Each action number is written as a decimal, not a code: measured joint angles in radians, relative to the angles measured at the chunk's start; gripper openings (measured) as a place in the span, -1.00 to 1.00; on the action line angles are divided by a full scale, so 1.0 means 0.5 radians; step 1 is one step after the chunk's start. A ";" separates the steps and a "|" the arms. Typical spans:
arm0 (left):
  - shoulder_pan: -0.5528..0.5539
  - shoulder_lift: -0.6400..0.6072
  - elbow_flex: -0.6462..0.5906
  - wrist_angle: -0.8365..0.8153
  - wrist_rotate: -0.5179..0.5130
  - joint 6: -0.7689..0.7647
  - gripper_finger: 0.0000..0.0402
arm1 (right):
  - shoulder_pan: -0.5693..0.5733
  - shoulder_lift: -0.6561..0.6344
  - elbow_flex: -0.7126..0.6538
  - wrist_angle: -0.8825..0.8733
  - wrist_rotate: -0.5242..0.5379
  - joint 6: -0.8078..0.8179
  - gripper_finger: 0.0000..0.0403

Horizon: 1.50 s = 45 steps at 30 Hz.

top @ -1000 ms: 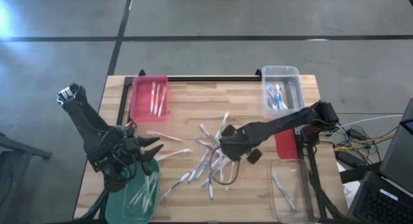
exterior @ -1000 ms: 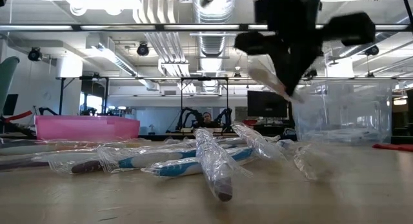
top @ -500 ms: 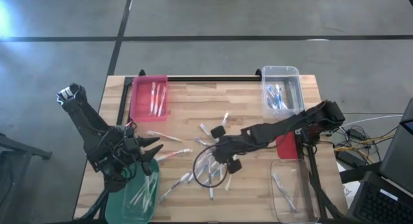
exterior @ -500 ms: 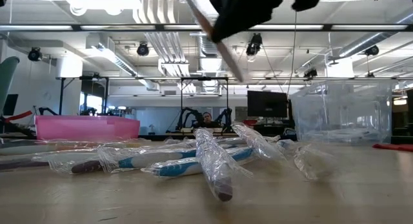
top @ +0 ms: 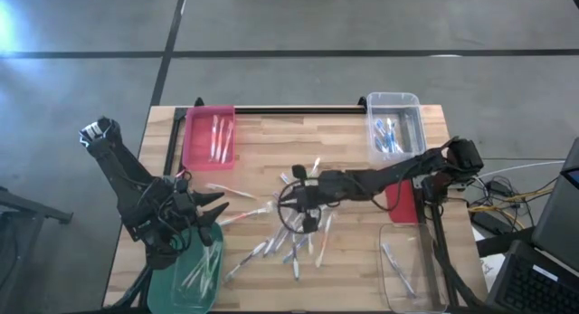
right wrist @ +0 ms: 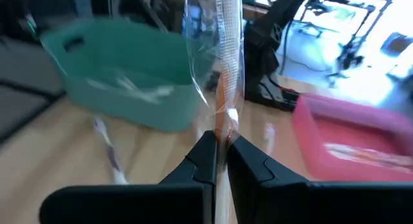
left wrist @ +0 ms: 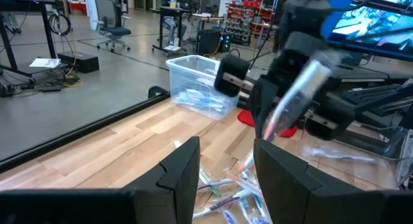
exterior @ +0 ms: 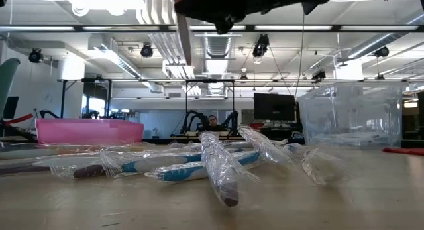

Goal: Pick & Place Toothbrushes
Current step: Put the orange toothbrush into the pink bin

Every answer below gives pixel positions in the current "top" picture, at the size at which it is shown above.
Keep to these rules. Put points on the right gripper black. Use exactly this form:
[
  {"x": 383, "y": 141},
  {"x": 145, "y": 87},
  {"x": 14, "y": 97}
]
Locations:
[{"x": 323, "y": 189}]

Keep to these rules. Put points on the grey metal stand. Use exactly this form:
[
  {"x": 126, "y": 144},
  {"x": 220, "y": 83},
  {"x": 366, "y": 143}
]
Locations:
[{"x": 27, "y": 205}]

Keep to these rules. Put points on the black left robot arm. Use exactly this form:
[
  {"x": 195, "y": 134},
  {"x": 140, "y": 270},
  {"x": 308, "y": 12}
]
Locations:
[{"x": 122, "y": 178}]

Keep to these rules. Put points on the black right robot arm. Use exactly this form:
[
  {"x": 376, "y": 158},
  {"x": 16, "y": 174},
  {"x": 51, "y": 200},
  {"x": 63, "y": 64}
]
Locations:
[{"x": 398, "y": 171}]

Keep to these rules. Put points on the computer monitor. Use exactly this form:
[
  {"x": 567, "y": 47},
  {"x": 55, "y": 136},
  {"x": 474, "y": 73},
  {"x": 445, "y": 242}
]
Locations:
[{"x": 556, "y": 214}]

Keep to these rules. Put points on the tall clear plastic bin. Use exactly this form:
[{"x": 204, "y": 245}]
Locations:
[{"x": 407, "y": 115}]

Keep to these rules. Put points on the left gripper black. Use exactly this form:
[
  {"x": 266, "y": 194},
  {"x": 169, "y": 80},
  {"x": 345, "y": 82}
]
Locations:
[{"x": 176, "y": 210}]

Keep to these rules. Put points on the green plastic bin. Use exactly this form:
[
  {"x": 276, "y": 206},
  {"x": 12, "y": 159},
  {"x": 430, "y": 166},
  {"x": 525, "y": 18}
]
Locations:
[{"x": 163, "y": 296}]

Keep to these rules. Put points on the black power brick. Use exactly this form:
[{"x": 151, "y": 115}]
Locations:
[{"x": 484, "y": 219}]

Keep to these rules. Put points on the black keyboard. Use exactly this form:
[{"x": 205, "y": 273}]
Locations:
[{"x": 538, "y": 287}]

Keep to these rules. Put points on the purple white packaged toothbrush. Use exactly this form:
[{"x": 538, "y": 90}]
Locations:
[
  {"x": 398, "y": 269},
  {"x": 276, "y": 237},
  {"x": 246, "y": 259}
]

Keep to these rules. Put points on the black table frame rail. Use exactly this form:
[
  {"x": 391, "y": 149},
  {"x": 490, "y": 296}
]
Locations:
[
  {"x": 170, "y": 142},
  {"x": 294, "y": 110},
  {"x": 441, "y": 264}
]

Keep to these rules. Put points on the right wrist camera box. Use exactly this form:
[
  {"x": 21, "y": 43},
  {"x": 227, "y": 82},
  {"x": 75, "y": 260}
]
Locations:
[{"x": 309, "y": 225}]

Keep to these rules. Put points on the shallow clear plastic tray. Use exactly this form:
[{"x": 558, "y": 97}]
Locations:
[{"x": 429, "y": 269}]

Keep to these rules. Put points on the white paper sheet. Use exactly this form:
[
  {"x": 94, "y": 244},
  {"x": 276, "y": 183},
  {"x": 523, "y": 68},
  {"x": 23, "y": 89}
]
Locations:
[{"x": 493, "y": 266}]

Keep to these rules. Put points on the pink plastic bin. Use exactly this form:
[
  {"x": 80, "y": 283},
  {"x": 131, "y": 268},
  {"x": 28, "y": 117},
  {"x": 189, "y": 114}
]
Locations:
[{"x": 196, "y": 142}]

